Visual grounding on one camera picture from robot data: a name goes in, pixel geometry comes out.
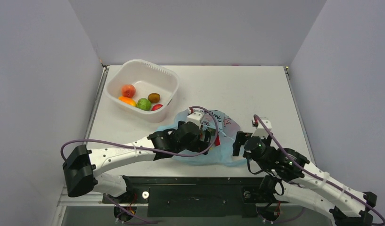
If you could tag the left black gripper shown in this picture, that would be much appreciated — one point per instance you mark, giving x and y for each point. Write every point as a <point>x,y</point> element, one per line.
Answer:
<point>200,145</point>

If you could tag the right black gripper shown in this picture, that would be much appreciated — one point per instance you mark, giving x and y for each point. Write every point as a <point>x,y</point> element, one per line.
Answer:
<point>238,142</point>

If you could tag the light blue plastic bag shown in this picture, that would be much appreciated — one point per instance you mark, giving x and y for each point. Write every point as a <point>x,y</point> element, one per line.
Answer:
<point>221,154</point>

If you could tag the small red fake fruit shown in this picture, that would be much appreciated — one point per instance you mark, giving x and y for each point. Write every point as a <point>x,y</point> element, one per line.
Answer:
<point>156,107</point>

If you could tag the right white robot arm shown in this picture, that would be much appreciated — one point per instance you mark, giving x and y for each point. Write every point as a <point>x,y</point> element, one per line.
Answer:
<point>291,177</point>

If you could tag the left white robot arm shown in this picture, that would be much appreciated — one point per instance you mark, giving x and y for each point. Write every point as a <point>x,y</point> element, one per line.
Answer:
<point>85,170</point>

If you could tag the brown fake kiwi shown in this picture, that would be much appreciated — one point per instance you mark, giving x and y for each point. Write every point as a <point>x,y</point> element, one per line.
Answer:
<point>154,97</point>

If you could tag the green fake fruit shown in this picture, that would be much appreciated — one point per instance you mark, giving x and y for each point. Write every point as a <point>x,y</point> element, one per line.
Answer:
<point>144,104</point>

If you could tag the orange yellow fake mango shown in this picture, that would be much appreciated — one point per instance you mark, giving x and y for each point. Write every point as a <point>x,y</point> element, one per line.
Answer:
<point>128,101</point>

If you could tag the red fake peach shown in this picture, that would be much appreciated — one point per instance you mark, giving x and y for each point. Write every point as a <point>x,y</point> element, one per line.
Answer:
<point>128,90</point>

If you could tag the white plastic basket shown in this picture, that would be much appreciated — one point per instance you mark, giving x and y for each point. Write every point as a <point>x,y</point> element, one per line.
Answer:
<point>147,78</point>

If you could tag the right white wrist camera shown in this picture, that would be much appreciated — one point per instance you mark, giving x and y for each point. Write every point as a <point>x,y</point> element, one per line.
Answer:
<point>260,131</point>

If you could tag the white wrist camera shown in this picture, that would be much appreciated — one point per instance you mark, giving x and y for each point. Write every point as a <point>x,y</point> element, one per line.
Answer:
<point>195,117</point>
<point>260,131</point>

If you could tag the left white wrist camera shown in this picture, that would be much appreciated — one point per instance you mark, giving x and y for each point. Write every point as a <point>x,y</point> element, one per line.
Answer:
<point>195,117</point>

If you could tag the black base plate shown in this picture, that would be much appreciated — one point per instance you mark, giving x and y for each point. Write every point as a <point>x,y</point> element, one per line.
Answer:
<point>168,197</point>

